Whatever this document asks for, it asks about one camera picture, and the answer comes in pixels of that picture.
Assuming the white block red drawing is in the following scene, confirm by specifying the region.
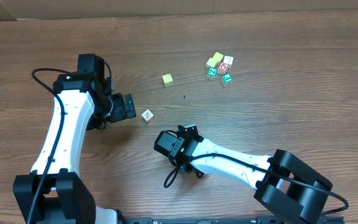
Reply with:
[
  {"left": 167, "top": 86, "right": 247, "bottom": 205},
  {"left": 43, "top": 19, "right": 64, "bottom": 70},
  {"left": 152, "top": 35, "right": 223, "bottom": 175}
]
[{"left": 141, "top": 110, "right": 155, "bottom": 124}]

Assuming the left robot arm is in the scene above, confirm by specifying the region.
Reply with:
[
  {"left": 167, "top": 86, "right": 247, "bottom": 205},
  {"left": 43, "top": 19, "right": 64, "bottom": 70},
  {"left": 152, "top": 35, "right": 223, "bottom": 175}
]
[{"left": 13, "top": 54, "right": 136, "bottom": 224}]

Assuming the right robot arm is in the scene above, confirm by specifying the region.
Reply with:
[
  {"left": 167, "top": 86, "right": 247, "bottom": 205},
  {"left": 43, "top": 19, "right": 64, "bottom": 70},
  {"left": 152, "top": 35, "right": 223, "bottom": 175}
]
[{"left": 154, "top": 125, "right": 333, "bottom": 223}]

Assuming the lone yellow block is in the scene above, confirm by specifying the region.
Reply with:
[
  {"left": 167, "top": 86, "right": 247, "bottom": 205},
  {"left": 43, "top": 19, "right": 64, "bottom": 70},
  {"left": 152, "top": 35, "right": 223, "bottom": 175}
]
[{"left": 162, "top": 73, "right": 173, "bottom": 87}]

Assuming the green E block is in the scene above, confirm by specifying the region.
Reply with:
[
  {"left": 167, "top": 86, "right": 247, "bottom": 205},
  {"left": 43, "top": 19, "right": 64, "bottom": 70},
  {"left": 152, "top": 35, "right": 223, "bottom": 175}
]
[{"left": 221, "top": 73, "right": 233, "bottom": 87}]

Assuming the green Z block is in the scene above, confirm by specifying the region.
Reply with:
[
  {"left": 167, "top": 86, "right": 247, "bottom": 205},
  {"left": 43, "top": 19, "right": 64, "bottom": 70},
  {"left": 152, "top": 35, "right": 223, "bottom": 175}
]
[{"left": 206, "top": 67, "right": 217, "bottom": 80}]

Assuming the yellow block front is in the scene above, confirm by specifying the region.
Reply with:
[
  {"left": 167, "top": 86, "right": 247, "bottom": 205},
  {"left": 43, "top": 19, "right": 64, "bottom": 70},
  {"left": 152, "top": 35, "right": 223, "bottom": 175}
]
[{"left": 206, "top": 58, "right": 219, "bottom": 69}]

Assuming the yellow block rear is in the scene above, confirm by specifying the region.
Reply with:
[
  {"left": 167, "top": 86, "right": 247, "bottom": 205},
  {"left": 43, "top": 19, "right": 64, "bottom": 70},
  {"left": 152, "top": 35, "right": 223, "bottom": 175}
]
[{"left": 213, "top": 52, "right": 224, "bottom": 62}]

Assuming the white block in cluster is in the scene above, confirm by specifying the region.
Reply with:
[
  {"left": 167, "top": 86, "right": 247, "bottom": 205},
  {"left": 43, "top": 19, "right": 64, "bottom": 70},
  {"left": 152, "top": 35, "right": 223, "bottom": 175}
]
[{"left": 223, "top": 55, "right": 234, "bottom": 68}]

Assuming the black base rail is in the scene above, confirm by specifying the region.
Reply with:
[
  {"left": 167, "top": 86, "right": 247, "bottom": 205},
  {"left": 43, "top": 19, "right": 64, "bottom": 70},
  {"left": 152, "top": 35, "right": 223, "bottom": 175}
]
[{"left": 116, "top": 217, "right": 345, "bottom": 224}]

